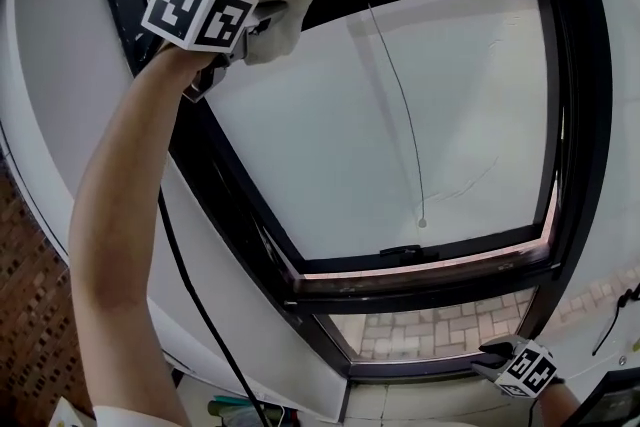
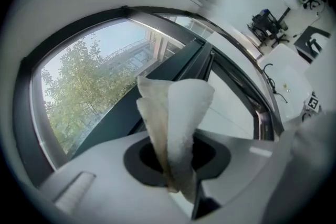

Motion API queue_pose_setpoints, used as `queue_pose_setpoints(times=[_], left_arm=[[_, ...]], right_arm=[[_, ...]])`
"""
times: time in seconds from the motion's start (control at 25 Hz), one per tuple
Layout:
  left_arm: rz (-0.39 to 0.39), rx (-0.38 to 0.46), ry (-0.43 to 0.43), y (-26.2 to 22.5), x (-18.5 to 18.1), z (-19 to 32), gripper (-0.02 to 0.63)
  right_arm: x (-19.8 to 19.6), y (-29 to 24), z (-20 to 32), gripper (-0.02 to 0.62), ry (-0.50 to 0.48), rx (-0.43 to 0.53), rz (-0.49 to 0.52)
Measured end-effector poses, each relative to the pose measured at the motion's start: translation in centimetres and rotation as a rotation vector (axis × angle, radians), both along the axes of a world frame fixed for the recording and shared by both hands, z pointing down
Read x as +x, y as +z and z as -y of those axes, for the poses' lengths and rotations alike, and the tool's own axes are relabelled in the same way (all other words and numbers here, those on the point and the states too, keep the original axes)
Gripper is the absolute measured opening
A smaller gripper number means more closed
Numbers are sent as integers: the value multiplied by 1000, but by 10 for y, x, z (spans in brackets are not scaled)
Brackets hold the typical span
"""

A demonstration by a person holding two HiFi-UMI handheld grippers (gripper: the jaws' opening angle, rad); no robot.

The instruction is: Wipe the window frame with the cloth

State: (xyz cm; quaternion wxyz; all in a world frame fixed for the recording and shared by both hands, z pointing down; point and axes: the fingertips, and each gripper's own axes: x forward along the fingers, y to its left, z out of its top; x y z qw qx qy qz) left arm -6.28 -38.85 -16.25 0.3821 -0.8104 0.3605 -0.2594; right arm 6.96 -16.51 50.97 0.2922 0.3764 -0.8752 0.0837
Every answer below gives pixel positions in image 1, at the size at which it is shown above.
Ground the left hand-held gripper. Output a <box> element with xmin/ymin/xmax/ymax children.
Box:
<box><xmin>141</xmin><ymin>0</ymin><xmax>289</xmax><ymax>104</ymax></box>

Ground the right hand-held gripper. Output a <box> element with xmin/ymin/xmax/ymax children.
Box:
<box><xmin>470</xmin><ymin>337</ymin><xmax>559</xmax><ymax>400</ymax></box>

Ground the black framed window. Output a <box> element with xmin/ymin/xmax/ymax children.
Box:
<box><xmin>97</xmin><ymin>0</ymin><xmax>614</xmax><ymax>379</ymax></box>

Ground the person's right forearm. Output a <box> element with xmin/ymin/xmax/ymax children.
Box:
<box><xmin>537</xmin><ymin>379</ymin><xmax>584</xmax><ymax>427</ymax></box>

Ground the person's left forearm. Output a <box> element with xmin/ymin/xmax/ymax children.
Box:
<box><xmin>68</xmin><ymin>44</ymin><xmax>221</xmax><ymax>427</ymax></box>

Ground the frosted glass window sash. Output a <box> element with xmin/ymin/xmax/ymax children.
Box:
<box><xmin>169</xmin><ymin>0</ymin><xmax>569</xmax><ymax>296</ymax></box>

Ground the black sink cabinet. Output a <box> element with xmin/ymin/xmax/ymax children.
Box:
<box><xmin>564</xmin><ymin>369</ymin><xmax>640</xmax><ymax>427</ymax></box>

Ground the green cleaning bottles pile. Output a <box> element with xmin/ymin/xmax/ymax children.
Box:
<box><xmin>207</xmin><ymin>394</ymin><xmax>286</xmax><ymax>427</ymax></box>

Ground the person's white shirt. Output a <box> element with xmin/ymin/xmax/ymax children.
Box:
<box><xmin>92</xmin><ymin>404</ymin><xmax>171</xmax><ymax>427</ymax></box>

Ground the black hand shower hose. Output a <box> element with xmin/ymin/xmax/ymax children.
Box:
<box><xmin>592</xmin><ymin>304</ymin><xmax>621</xmax><ymax>356</ymax></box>

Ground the black window handle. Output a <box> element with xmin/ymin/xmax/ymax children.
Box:
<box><xmin>379</xmin><ymin>244</ymin><xmax>440</xmax><ymax>261</ymax></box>

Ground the thin pull cord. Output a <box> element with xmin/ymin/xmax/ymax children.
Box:
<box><xmin>367</xmin><ymin>0</ymin><xmax>430</xmax><ymax>230</ymax></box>

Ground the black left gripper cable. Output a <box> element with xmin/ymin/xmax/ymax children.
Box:
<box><xmin>157</xmin><ymin>189</ymin><xmax>274</xmax><ymax>427</ymax></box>

